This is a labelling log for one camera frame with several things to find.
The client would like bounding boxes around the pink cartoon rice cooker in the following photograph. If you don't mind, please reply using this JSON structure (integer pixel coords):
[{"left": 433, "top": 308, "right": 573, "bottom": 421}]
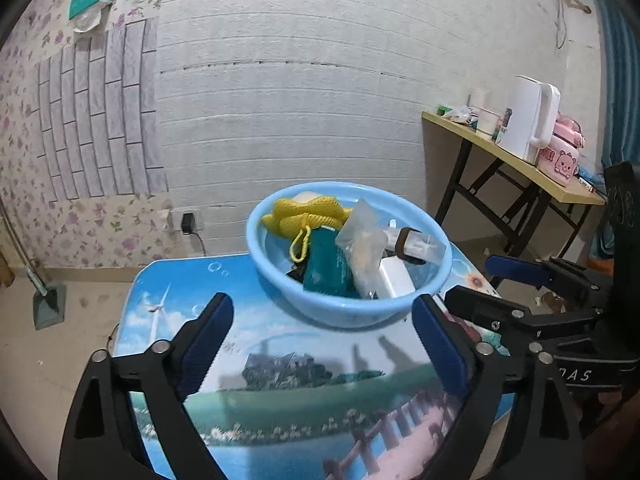
[{"left": 537, "top": 114, "right": 585, "bottom": 188}]

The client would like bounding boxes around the yellow folding side table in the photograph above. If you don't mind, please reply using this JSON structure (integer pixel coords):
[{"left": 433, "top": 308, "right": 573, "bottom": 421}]
[{"left": 422, "top": 112, "right": 605, "bottom": 257}]

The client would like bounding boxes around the blue plastic basin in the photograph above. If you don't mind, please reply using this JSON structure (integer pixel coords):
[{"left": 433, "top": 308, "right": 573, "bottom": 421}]
[{"left": 245, "top": 181, "right": 452, "bottom": 330}]

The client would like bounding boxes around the black wall plug adapter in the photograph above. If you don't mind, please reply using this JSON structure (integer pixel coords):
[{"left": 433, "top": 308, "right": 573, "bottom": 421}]
[{"left": 180, "top": 212, "right": 196, "bottom": 235}]

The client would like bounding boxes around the clear bag of sticks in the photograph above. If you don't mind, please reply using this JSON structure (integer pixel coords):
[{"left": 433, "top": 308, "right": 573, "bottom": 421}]
[{"left": 335, "top": 200, "right": 393, "bottom": 300}]

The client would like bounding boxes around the white paper cup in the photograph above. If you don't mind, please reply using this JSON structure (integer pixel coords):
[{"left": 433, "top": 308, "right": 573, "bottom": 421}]
[{"left": 476, "top": 107, "right": 501, "bottom": 136}]

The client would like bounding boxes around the printed scenery table mat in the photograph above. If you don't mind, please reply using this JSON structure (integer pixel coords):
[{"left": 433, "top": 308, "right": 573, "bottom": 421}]
[{"left": 110, "top": 238, "right": 516, "bottom": 480}]

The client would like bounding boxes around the blue curtain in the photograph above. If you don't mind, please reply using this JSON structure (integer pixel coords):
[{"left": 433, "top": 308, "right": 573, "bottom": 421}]
[{"left": 596, "top": 0, "right": 640, "bottom": 168}]

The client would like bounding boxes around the white plush with yellow net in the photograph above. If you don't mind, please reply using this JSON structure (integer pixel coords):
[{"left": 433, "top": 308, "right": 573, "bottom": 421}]
[{"left": 262, "top": 193, "right": 352, "bottom": 263}]

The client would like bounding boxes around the teal snack packet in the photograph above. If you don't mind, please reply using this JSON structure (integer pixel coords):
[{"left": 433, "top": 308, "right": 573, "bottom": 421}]
[{"left": 303, "top": 228, "right": 359, "bottom": 298}]

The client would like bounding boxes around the dustpan with long handle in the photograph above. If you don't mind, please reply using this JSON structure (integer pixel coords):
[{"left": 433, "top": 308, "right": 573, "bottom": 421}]
[{"left": 1, "top": 204, "right": 66, "bottom": 330}]

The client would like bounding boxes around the clear box with brown band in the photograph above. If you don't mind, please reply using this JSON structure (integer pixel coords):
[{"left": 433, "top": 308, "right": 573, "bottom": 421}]
[{"left": 383, "top": 226, "right": 446, "bottom": 266}]

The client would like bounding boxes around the white electric kettle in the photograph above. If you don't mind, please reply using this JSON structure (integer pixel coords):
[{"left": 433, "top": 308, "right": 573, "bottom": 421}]
[{"left": 496, "top": 75, "right": 561, "bottom": 165}]

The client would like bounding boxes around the black small box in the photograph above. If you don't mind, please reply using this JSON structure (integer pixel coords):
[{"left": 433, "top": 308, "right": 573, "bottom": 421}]
[{"left": 286, "top": 266, "right": 307, "bottom": 283}]

